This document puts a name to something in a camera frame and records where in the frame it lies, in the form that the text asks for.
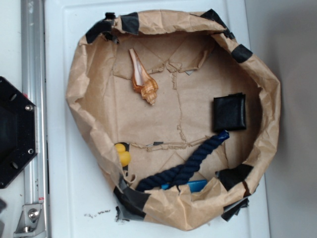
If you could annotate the black folded leather wallet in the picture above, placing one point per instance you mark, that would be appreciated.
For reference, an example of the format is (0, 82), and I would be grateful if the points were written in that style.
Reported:
(229, 112)

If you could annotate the orange spiral sea shell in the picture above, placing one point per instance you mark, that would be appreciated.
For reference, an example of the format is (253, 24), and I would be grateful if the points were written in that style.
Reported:
(142, 82)

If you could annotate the metal corner bracket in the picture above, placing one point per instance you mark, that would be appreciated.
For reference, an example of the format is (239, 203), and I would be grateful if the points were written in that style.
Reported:
(32, 222)

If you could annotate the aluminium extrusion rail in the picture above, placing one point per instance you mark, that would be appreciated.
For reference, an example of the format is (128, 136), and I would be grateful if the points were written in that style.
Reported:
(36, 185)

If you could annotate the white plastic tray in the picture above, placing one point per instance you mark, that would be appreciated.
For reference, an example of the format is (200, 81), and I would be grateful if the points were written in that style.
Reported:
(81, 202)

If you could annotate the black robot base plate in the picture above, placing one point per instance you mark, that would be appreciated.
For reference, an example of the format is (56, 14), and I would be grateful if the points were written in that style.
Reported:
(17, 132)

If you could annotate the yellow rubber duck toy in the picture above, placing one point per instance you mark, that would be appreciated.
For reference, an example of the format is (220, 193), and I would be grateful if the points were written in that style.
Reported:
(123, 152)

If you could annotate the brown paper bag bin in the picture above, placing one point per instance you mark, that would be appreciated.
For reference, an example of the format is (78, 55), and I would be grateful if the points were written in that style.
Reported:
(182, 173)

